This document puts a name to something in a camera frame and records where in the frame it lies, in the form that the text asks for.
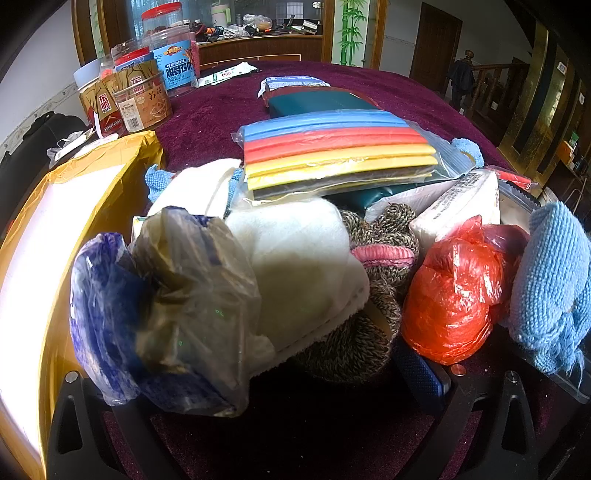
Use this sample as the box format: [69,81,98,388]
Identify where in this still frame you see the clear jar red gold label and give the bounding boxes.
[74,60,125,139]

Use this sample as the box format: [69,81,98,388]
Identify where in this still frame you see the clear zip bag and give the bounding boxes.
[489,165,542,222]

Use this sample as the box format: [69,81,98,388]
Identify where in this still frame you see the pack of colourful sponge cloths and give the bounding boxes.
[231,110,455,201]

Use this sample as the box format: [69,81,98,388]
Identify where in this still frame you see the white paper packet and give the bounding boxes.
[196,61,258,88]

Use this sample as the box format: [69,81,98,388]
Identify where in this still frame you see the blue towel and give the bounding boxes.
[508,202,591,376]

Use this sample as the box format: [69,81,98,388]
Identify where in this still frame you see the white tissue pack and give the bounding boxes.
[409,168,502,250]

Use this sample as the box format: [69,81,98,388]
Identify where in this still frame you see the wooden stair railing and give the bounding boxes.
[464,48,532,136]

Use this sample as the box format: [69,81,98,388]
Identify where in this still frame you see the dark hanging jacket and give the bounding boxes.
[447,59,476,112]

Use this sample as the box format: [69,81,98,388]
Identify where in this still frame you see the wooden mirror cabinet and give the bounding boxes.
[71,0,389,71]

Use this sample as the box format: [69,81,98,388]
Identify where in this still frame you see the red plastic bag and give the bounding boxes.
[401,216,532,366]

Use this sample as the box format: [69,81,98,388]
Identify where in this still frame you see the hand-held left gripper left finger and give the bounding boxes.
[46,369,190,480]

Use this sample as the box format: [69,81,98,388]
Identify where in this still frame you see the clear jar blue label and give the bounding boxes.
[141,2,201,99]

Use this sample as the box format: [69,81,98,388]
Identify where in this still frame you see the dark teal pouch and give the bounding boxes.
[323,184,432,217]

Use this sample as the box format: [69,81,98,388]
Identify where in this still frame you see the blue microfibre cloth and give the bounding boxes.
[144,164,177,202]

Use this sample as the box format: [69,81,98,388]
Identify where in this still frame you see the teal package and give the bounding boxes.
[269,89,385,118]

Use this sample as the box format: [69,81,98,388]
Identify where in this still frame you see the small clear jar red lid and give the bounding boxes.
[112,39,156,77]

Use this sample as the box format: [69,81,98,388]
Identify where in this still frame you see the bamboo print panel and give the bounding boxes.
[331,0,372,68]

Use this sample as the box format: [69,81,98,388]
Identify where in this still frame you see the clear jar brown label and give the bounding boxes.
[113,71,174,134]

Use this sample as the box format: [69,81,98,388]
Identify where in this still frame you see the white fleece cloth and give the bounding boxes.
[224,200,371,367]

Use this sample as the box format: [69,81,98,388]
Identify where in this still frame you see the brown wooden door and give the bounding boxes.
[409,2,463,94]

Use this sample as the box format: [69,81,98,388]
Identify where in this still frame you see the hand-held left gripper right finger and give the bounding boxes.
[394,352,555,480]

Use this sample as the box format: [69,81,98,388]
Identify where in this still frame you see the crumpled clear wrapper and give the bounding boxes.
[46,129,101,161]

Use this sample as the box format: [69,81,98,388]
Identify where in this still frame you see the yellow cardboard box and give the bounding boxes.
[0,130,166,480]

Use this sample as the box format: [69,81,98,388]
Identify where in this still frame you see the clear plastic bag blue print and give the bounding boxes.
[69,205,278,417]

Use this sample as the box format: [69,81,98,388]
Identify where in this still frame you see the gold framed cabinet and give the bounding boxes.
[498,18,591,190]

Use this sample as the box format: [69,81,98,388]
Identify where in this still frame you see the purple velvet tablecloth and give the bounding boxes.
[99,60,591,480]

